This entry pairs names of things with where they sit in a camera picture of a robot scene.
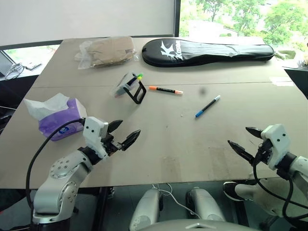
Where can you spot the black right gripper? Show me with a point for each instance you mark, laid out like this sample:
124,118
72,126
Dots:
265,151

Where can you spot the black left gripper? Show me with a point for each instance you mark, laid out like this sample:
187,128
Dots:
109,143

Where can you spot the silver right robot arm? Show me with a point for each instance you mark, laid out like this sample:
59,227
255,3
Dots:
299,168

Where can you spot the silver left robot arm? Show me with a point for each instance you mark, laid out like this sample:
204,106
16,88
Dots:
62,183

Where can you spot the blue pen white cap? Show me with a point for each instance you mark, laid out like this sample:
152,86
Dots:
207,106

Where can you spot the black white sneaker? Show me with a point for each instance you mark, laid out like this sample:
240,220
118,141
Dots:
231,190

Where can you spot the beige trouser leg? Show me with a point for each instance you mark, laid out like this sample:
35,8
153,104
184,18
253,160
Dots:
262,197

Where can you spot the orange double-ended marker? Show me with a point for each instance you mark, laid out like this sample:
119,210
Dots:
166,90

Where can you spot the purple tissue pack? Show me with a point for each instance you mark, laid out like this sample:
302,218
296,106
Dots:
61,120

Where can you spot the white tape strip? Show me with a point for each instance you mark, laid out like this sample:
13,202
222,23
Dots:
281,81

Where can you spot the silver rounded robot leg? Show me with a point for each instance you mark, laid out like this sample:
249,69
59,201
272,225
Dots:
146,207
204,204

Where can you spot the black side table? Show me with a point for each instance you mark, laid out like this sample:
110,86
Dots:
298,81

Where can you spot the black table leg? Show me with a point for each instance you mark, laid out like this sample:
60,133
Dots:
102,209

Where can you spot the plastic bag with cardboard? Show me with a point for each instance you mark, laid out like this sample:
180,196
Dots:
108,51

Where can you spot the black racket bag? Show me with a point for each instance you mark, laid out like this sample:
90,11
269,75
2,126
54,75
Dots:
207,54

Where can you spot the silver robot torso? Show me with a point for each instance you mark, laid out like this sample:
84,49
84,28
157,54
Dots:
197,226

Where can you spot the small white device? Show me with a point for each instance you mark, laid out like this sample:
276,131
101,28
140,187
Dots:
32,65

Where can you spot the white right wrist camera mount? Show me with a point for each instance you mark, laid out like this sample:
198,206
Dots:
276,142

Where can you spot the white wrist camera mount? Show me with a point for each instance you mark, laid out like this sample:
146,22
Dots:
276,142
92,134

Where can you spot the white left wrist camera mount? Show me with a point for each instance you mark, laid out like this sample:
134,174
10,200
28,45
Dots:
92,134

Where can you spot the clear pen holder with stand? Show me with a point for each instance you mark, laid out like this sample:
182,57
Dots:
125,86

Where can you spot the black window frame post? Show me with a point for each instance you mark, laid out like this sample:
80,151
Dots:
177,18

